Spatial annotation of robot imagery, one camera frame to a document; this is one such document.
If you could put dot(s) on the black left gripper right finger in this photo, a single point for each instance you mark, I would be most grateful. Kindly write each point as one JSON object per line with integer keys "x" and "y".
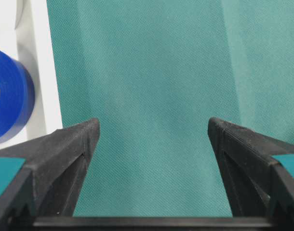
{"x": 257, "y": 184}

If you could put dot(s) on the white plastic tray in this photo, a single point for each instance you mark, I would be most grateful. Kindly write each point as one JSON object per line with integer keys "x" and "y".
{"x": 31, "y": 44}

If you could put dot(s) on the white tape roll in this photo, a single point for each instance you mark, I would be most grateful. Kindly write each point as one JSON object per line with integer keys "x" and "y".
{"x": 10, "y": 13}

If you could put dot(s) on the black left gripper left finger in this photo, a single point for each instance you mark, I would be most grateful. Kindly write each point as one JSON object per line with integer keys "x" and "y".
{"x": 44, "y": 176}

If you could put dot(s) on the blue tape roll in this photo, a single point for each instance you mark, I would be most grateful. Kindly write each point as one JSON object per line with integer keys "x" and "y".
{"x": 17, "y": 97}

